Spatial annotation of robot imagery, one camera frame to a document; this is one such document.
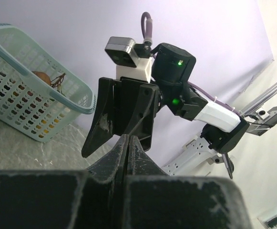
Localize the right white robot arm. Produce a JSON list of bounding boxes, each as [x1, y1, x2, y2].
[[82, 38, 249, 174]]

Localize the fake longan bunch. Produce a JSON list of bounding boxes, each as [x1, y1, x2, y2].
[[50, 73, 66, 93]]

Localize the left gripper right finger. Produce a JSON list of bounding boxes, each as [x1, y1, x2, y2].
[[123, 136, 252, 229]]

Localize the teal plastic basket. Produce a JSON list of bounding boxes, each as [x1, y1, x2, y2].
[[0, 23, 96, 142]]

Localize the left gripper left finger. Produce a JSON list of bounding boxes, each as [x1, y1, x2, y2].
[[0, 135, 129, 229]]

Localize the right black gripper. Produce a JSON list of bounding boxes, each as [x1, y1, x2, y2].
[[82, 43, 196, 157]]

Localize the fake brown mushroom cap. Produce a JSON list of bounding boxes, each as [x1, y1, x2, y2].
[[32, 71, 51, 85]]

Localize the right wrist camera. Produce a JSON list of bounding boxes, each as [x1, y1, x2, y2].
[[105, 36, 153, 83]]

